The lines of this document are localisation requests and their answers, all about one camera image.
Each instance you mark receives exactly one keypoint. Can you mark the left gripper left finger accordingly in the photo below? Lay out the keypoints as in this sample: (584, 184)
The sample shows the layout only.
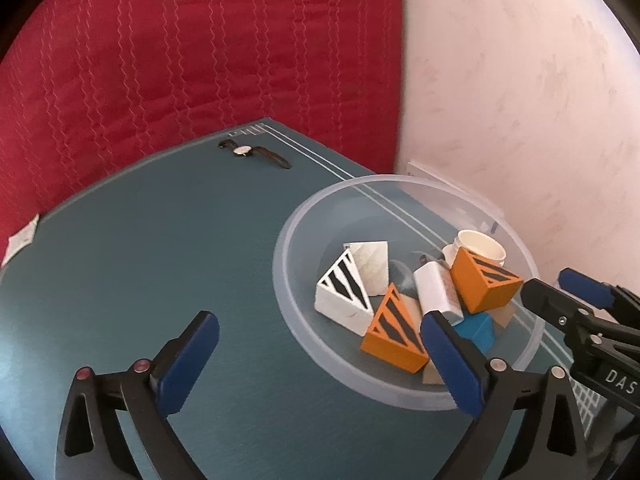
(91, 444)

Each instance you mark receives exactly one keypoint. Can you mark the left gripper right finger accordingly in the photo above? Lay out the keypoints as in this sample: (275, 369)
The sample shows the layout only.
(550, 443)

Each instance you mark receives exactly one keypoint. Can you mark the orange triangular striped block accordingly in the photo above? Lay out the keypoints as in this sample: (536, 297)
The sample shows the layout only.
(482, 284)

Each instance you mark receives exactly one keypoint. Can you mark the blue block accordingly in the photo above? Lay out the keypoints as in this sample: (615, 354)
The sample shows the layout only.
(479, 329)

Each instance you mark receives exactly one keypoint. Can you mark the orange triangular block front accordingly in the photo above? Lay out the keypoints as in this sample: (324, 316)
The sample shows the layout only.
(391, 336)

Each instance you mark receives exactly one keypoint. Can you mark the white cup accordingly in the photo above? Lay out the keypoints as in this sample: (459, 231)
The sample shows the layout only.
(477, 242)

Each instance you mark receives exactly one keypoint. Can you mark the white cylinder block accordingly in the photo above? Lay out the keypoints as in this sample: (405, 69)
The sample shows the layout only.
(436, 292)

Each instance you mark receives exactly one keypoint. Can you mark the white paper tag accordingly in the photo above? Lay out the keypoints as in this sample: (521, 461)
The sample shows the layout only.
(20, 240)

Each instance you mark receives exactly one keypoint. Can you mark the white triangular striped block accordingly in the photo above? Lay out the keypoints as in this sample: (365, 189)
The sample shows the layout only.
(340, 296)

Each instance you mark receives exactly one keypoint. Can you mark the white wedge block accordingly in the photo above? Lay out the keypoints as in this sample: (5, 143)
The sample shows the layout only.
(371, 259)

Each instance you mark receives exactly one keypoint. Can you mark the clear plastic bowl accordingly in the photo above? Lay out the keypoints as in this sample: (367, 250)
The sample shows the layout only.
(417, 218)

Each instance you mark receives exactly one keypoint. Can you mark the red quilted sofa cover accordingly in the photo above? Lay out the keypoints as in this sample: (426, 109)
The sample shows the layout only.
(89, 87)

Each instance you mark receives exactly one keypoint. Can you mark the wristwatch with dark strap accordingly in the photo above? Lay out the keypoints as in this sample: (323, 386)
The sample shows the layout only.
(256, 150)

